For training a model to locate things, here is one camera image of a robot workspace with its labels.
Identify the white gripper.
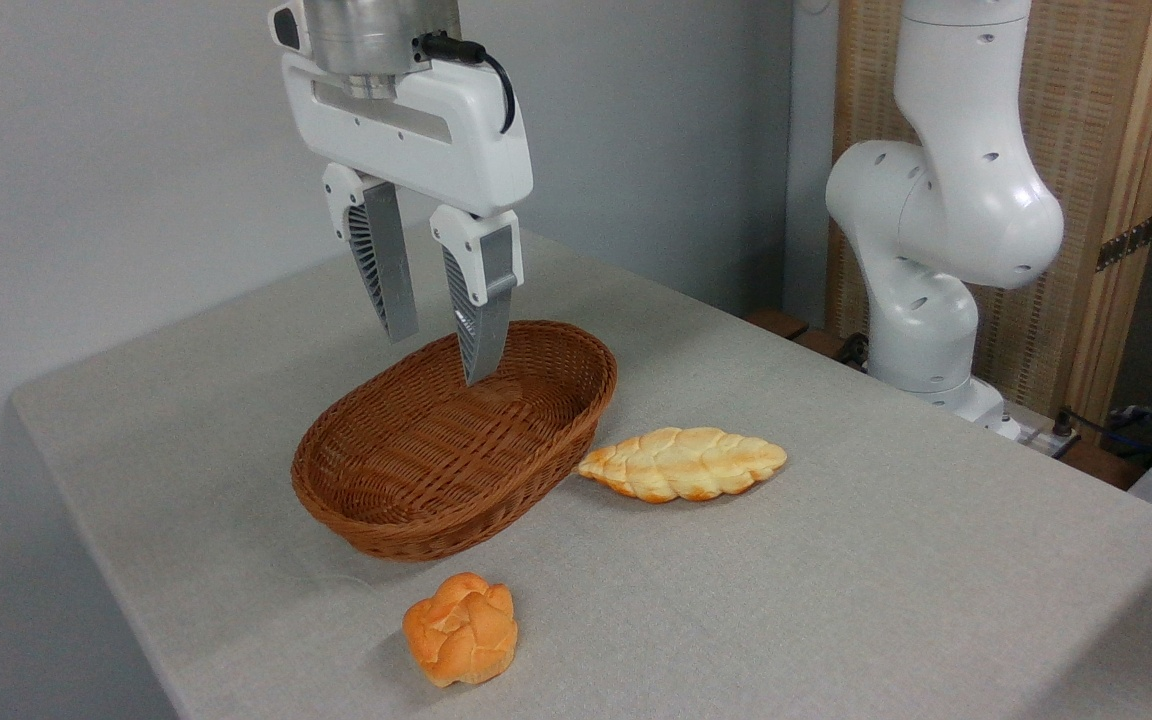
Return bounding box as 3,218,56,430
281,50,535,388

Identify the long braided bread loaf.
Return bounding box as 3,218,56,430
577,427,790,505

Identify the round orange bread roll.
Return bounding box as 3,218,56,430
402,572,520,689

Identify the brown wicker oval basket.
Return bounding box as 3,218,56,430
291,320,620,563

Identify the grey linen tablecloth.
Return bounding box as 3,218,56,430
11,222,1152,720

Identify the white power strip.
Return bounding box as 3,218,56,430
1018,422,1083,462

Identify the wooden rattan folding screen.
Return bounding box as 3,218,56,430
828,0,1152,433

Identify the dark metal screen hinge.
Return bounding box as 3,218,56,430
1096,216,1152,273

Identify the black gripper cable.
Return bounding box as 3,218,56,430
415,31,518,135

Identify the black power cable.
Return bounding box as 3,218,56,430
1050,405,1152,473

